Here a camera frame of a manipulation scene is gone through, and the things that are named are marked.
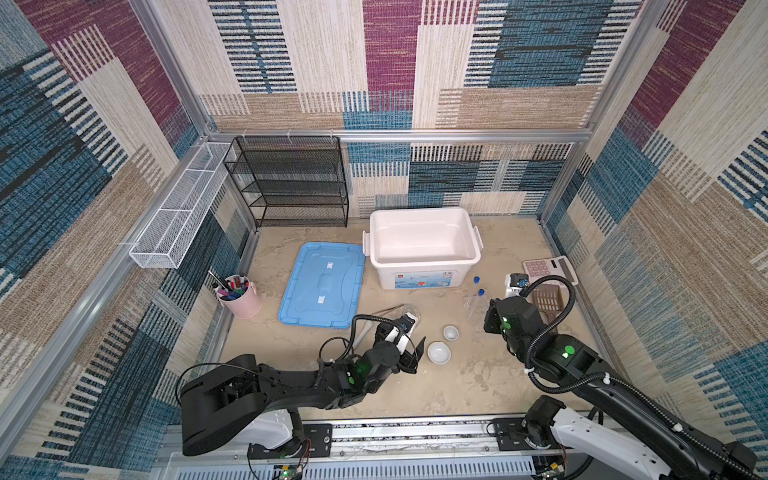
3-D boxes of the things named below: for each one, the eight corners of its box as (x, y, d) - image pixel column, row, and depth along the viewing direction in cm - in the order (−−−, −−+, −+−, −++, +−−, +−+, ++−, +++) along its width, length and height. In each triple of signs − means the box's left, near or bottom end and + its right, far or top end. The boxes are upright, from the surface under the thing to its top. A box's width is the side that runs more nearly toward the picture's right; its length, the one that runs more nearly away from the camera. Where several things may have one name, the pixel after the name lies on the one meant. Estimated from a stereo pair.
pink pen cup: (231, 318, 97) (213, 298, 87) (239, 296, 102) (223, 274, 92) (259, 318, 97) (245, 298, 87) (266, 295, 102) (253, 274, 92)
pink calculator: (530, 285, 102) (533, 280, 99) (521, 260, 108) (524, 255, 106) (574, 285, 101) (578, 280, 99) (562, 260, 108) (566, 255, 106)
